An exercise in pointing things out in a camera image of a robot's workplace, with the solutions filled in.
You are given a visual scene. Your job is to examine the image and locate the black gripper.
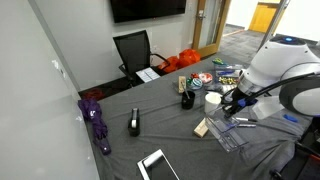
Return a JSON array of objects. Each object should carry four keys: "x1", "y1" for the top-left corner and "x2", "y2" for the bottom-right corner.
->
[{"x1": 222, "y1": 89, "x2": 260, "y2": 118}]

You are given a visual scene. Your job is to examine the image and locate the clear plastic container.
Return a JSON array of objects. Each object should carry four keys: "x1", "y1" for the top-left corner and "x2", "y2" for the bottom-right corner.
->
[
  {"x1": 218, "y1": 128, "x2": 250, "y2": 154},
  {"x1": 204, "y1": 112, "x2": 239, "y2": 143}
]

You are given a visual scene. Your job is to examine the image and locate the black capped white marker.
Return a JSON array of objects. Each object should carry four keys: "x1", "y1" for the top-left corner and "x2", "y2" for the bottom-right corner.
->
[{"x1": 232, "y1": 116, "x2": 258, "y2": 123}]

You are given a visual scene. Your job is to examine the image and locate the blue capped silver marker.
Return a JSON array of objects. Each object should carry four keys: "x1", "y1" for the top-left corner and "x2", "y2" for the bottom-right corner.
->
[{"x1": 229, "y1": 123, "x2": 258, "y2": 130}]

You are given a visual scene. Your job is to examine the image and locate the white paper cup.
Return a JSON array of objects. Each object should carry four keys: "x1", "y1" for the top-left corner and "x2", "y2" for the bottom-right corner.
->
[{"x1": 204, "y1": 92, "x2": 223, "y2": 114}]

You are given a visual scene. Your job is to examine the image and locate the wooden greetings stamp block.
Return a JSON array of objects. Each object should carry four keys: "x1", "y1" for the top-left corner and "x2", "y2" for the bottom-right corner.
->
[{"x1": 193, "y1": 118, "x2": 210, "y2": 139}]

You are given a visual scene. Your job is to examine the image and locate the blue ribbon bundle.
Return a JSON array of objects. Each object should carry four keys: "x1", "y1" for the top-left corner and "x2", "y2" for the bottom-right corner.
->
[{"x1": 218, "y1": 69, "x2": 236, "y2": 76}]

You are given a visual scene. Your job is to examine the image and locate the red white round tin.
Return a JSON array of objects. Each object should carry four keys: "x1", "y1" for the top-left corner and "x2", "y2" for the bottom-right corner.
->
[{"x1": 198, "y1": 72, "x2": 214, "y2": 84}]

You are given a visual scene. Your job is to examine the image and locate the clear organizer tray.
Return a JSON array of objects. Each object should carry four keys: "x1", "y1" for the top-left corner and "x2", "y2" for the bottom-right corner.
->
[{"x1": 213, "y1": 63, "x2": 248, "y2": 86}]

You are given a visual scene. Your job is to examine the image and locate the black pen cup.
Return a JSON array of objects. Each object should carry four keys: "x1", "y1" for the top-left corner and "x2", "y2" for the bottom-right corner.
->
[{"x1": 180, "y1": 90, "x2": 197, "y2": 110}]

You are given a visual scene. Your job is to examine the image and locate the silver pen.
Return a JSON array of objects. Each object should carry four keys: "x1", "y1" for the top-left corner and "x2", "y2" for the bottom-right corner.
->
[{"x1": 182, "y1": 84, "x2": 192, "y2": 100}]

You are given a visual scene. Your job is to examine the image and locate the plain wooden stamp block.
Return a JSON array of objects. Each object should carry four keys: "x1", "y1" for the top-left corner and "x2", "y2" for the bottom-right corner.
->
[{"x1": 177, "y1": 75, "x2": 188, "y2": 94}]

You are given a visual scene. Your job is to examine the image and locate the small blue plastic piece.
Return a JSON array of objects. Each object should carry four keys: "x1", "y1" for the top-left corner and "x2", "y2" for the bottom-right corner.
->
[{"x1": 283, "y1": 114, "x2": 300, "y2": 124}]

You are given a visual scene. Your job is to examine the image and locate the orange bag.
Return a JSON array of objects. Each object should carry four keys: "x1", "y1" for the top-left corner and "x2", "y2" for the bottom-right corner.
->
[{"x1": 159, "y1": 48, "x2": 202, "y2": 74}]

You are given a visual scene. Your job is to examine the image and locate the gray tablecloth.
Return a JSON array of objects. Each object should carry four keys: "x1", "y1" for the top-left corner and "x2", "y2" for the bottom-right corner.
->
[{"x1": 84, "y1": 51, "x2": 316, "y2": 180}]

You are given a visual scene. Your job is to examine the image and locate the wooden framed glass door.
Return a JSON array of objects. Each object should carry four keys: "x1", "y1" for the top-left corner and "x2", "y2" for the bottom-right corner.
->
[{"x1": 191, "y1": 0, "x2": 232, "y2": 58}]

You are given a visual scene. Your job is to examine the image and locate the white paper sheet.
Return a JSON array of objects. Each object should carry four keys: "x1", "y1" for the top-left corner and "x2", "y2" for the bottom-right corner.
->
[{"x1": 135, "y1": 67, "x2": 162, "y2": 84}]

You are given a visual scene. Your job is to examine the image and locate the white framed tablet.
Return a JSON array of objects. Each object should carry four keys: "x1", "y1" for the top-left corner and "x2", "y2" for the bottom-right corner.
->
[{"x1": 136, "y1": 148, "x2": 181, "y2": 180}]

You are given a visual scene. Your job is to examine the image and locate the yellow wooden door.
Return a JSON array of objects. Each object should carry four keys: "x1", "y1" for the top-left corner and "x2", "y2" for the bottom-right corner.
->
[{"x1": 248, "y1": 1, "x2": 280, "y2": 34}]

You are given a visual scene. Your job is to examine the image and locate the black mesh office chair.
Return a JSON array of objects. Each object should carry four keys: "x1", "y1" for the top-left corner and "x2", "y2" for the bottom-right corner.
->
[{"x1": 112, "y1": 29, "x2": 171, "y2": 88}]

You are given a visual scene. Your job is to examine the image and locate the purple folded umbrella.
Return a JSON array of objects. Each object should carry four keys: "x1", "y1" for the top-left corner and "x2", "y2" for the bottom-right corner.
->
[{"x1": 77, "y1": 98, "x2": 113, "y2": 156}]

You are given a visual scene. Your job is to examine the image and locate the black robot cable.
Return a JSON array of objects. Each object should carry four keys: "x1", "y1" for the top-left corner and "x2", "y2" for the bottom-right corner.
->
[{"x1": 219, "y1": 71, "x2": 316, "y2": 108}]

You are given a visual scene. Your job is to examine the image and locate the gray metal frame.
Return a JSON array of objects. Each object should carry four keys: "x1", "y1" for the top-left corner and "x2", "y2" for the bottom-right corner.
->
[{"x1": 259, "y1": 0, "x2": 292, "y2": 43}]

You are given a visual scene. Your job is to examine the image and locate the black wall television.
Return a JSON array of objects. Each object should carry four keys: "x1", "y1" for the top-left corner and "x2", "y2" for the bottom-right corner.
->
[{"x1": 109, "y1": 0, "x2": 188, "y2": 24}]

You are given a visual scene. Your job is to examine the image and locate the red cord bundle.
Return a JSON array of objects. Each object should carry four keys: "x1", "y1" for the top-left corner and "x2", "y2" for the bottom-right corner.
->
[{"x1": 81, "y1": 88, "x2": 106, "y2": 101}]

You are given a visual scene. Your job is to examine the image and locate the white wall whiteboard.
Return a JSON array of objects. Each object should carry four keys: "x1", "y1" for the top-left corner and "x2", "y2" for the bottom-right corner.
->
[{"x1": 0, "y1": 0, "x2": 101, "y2": 180}]

